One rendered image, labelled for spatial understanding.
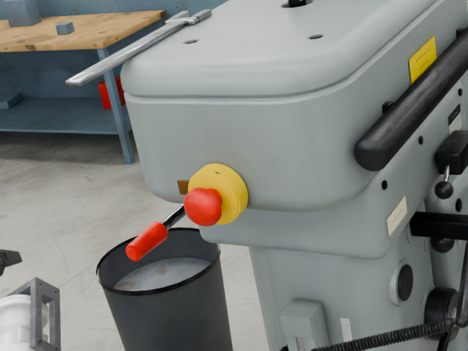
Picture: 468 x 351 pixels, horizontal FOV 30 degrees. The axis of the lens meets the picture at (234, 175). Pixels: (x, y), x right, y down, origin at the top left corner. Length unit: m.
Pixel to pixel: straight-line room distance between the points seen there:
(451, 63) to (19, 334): 0.55
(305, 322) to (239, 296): 3.13
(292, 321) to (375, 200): 0.20
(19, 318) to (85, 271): 3.79
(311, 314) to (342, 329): 0.05
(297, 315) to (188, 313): 2.14
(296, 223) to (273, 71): 0.23
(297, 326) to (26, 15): 5.89
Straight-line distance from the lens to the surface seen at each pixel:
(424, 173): 1.06
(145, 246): 0.93
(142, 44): 0.93
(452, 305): 1.17
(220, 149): 0.86
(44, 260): 5.00
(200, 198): 0.83
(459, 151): 1.08
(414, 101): 0.90
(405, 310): 1.10
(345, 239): 0.96
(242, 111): 0.83
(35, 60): 7.37
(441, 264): 1.21
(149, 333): 3.21
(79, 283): 4.65
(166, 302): 3.12
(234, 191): 0.84
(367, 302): 1.05
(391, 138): 0.83
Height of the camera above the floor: 2.11
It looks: 23 degrees down
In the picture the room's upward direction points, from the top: 11 degrees counter-clockwise
